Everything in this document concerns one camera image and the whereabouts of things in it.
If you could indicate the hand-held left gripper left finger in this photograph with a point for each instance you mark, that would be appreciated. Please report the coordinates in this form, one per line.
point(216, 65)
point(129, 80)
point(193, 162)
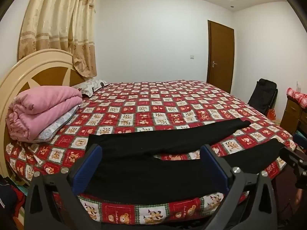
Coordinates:
point(84, 172)

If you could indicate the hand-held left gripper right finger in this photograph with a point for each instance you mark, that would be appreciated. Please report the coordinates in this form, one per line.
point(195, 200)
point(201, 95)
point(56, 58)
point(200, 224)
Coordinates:
point(213, 170)

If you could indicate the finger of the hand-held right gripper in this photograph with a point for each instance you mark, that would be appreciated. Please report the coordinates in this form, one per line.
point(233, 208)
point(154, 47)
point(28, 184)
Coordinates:
point(293, 158)
point(301, 140)

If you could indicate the black pants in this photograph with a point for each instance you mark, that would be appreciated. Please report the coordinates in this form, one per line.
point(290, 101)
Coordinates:
point(168, 139)

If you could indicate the dark brown bed base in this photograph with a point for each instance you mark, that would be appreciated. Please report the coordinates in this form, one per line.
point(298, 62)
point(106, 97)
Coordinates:
point(285, 196)

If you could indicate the brown wooden cabinet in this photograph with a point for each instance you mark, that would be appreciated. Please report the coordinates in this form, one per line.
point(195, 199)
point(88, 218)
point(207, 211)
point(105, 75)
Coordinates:
point(291, 117)

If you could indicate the small red bag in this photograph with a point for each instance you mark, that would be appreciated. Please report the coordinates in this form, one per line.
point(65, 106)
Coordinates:
point(271, 113)

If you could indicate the red and white checked cloth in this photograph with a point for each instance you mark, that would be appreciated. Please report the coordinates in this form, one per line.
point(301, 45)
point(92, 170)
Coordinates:
point(298, 97)

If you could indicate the folded pale floral blanket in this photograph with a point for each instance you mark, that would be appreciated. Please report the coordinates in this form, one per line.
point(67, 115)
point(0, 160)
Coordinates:
point(55, 127)

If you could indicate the black folding chair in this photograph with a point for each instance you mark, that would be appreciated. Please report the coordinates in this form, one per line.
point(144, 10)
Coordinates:
point(262, 93)

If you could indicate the folded pink quilt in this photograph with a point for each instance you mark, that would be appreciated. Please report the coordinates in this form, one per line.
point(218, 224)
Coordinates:
point(43, 100)

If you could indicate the grey patterned pillow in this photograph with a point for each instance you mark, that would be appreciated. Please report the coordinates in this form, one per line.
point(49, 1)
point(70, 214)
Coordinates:
point(91, 87)

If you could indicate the red checked bear print blanket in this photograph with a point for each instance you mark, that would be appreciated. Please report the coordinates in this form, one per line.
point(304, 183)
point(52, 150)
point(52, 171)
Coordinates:
point(144, 105)

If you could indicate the brown wooden door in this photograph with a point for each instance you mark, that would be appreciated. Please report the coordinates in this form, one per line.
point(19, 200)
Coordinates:
point(220, 52)

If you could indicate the cream and brown bed headboard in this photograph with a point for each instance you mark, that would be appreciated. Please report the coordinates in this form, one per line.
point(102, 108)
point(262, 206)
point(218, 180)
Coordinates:
point(14, 76)

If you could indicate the beige patterned curtain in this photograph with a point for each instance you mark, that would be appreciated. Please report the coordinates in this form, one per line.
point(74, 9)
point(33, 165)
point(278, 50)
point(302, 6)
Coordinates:
point(55, 24)

